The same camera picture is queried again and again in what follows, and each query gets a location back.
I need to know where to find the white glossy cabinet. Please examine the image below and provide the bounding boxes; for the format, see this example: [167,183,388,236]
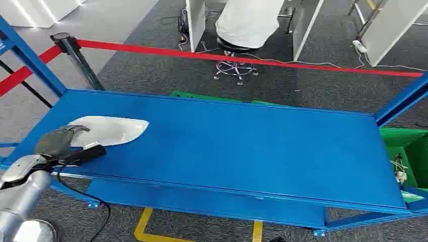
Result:
[0,0,87,28]

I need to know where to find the pale green parcel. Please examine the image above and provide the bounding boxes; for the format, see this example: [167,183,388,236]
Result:
[400,190,426,203]

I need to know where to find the black stool with chrome base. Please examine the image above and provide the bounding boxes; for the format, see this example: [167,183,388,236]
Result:
[213,36,259,87]

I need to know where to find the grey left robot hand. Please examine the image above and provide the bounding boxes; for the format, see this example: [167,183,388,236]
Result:
[34,124,108,167]

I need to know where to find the person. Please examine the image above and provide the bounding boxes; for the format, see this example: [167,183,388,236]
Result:
[215,0,286,50]

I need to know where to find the blue metal table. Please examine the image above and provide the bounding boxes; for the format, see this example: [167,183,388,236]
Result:
[0,88,428,238]

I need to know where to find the green plastic crate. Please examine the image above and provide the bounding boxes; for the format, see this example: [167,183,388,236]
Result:
[379,127,428,190]

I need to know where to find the blue table frame post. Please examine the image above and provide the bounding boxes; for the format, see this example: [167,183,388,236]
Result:
[374,72,428,128]
[0,15,68,98]

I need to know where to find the black power adapter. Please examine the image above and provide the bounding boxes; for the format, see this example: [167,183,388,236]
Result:
[177,8,190,35]

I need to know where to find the narrow white desk panel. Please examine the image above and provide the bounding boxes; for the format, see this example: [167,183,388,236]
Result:
[185,0,206,53]

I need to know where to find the thin black rod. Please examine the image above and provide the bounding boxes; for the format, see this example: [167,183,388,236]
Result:
[0,59,54,109]

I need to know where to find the metal desk frame legs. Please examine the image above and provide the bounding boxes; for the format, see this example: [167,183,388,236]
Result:
[347,0,386,35]

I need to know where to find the white cable bundle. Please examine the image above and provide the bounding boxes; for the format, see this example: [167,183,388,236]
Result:
[390,153,409,185]

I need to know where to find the white floor cable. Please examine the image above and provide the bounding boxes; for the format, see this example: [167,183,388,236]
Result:
[245,52,366,70]

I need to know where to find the flat green crate edge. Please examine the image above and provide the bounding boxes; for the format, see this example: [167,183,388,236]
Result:
[171,91,279,106]

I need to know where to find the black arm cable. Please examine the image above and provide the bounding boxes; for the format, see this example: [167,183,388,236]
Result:
[55,165,112,242]

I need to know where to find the white power strip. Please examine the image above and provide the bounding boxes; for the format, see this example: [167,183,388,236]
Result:
[352,39,368,54]

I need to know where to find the long red barrier belt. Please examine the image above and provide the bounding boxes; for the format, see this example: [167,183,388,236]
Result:
[76,39,424,78]

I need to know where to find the silver white plastic parcel bag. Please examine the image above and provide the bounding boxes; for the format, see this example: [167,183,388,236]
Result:
[67,115,150,148]

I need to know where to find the black barrier stanchion post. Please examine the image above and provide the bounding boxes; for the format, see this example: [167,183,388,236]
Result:
[50,32,105,91]

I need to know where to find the large white desk panel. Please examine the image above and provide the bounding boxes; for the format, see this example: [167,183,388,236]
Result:
[360,0,428,67]

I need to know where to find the short red barrier belt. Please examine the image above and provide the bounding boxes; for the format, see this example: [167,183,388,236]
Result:
[0,45,64,98]

